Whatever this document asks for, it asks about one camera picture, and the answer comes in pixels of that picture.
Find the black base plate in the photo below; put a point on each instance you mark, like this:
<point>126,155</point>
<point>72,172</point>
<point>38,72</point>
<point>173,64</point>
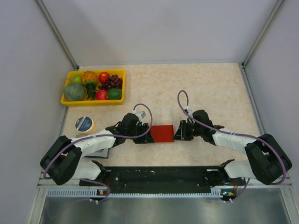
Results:
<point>155,180</point>

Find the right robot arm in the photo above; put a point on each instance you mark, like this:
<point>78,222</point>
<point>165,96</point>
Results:
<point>266,160</point>

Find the red apple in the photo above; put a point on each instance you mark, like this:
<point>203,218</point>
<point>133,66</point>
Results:
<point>103,76</point>
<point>102,95</point>

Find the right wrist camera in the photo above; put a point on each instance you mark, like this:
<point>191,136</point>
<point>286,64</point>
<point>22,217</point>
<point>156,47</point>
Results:
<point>188,109</point>

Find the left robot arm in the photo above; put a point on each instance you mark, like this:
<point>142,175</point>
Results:
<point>63,161</point>

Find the green melon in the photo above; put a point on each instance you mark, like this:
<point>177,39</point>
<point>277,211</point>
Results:
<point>74,92</point>

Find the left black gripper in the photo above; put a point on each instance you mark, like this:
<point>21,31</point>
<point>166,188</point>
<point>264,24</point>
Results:
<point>146,138</point>

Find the red apple bottom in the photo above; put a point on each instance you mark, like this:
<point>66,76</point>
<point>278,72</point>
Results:
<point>102,95</point>

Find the purple grapes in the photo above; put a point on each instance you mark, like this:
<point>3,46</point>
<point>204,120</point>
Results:
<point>112,82</point>

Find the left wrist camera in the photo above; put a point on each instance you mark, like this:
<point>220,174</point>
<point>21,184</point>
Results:
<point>140,115</point>

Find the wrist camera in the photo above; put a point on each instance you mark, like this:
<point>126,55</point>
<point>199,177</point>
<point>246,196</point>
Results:
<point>188,109</point>
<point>140,115</point>

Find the green lime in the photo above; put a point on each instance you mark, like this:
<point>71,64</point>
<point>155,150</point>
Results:
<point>114,94</point>

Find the green apple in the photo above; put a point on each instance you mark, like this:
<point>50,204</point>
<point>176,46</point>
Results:
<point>77,79</point>

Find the orange pineapple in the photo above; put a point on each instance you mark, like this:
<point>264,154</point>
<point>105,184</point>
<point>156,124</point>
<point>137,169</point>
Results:
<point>90,81</point>

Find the red paper box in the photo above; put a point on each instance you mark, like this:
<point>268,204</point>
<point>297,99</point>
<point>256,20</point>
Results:
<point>162,133</point>

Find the grey cable duct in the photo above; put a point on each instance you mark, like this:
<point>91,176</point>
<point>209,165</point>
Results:
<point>100,193</point>

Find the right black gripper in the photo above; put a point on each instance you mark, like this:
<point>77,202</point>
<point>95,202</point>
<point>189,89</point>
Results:
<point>181,134</point>

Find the yellow plastic tray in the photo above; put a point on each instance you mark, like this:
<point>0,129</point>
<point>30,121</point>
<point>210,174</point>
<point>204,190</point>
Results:
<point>88,102</point>

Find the red apple top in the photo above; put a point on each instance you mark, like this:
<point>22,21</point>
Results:
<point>103,76</point>

